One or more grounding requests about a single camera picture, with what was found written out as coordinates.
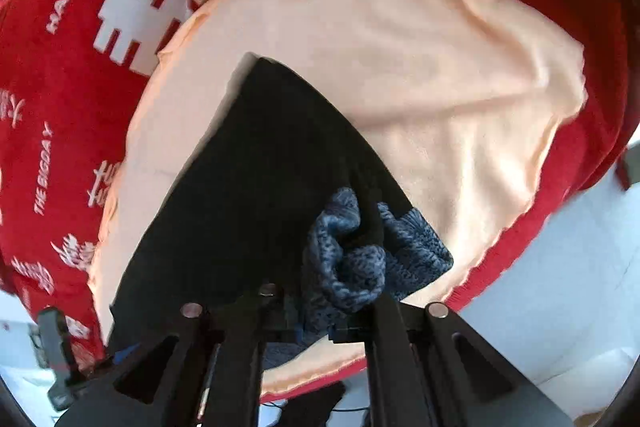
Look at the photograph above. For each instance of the red printed blanket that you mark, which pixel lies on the red printed blanket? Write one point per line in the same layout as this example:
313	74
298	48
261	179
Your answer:
65	107

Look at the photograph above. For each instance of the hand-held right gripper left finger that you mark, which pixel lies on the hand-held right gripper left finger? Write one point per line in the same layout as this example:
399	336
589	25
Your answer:
240	322

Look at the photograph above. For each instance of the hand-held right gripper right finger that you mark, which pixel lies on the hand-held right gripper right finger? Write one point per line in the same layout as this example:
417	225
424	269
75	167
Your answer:
385	337

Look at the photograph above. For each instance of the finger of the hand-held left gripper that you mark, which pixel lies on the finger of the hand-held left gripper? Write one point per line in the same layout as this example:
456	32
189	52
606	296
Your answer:
125	353

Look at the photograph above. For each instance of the black pants with blue waistband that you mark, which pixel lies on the black pants with blue waistband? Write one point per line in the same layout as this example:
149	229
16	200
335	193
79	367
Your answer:
250	182

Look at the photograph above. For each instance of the peach cloth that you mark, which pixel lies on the peach cloth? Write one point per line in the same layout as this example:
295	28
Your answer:
425	82

